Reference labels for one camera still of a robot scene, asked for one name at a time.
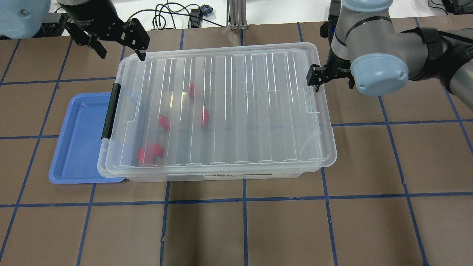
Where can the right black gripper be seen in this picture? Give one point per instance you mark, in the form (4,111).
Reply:
(335,71)

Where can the red block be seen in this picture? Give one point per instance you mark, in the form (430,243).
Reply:
(145,156)
(205,118)
(158,150)
(164,122)
(191,90)

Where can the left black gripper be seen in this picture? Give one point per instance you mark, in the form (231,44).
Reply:
(89,17)

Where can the black box handle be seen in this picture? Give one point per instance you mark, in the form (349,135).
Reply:
(111,112)

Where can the clear plastic box lid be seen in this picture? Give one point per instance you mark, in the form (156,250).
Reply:
(264,118)

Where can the blue plastic tray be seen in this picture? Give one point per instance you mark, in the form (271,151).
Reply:
(78,146)

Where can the clear plastic storage box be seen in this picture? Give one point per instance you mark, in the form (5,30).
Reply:
(214,177)

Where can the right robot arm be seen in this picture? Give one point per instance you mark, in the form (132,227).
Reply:
(377,61)

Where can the aluminium frame post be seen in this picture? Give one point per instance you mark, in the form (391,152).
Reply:
(236,13)

